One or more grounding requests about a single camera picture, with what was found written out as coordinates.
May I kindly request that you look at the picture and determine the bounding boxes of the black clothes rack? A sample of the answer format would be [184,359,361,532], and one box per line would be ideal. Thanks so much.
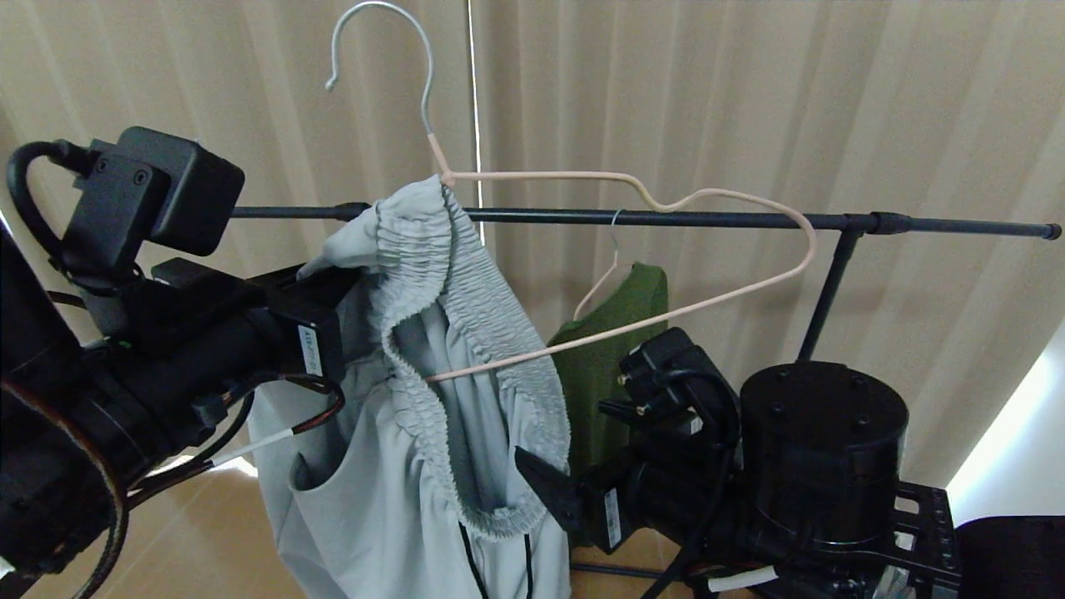
[231,202,1063,579]

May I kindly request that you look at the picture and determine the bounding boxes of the beige curtain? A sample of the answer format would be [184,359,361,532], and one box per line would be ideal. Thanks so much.
[0,0,1065,492]

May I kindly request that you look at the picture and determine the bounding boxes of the pale grey garment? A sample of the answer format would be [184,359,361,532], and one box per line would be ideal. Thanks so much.
[248,175,575,599]

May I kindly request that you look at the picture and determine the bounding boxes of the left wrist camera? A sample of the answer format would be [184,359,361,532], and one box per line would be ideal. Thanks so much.
[60,126,269,350]

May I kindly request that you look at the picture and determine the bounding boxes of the green long-sleeved shirt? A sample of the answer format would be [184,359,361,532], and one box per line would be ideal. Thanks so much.
[547,263,671,550]

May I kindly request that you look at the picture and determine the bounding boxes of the pink clothes hanger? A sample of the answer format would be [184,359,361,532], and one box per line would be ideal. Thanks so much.
[324,0,819,384]
[572,210,637,321]

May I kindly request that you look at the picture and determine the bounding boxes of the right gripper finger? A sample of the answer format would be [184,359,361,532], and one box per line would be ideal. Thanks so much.
[514,447,590,535]

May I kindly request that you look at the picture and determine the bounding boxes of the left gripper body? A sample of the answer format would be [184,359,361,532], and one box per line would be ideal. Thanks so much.
[92,283,349,471]

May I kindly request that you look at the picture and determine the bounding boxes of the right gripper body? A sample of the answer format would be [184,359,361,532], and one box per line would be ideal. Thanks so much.
[582,437,754,567]

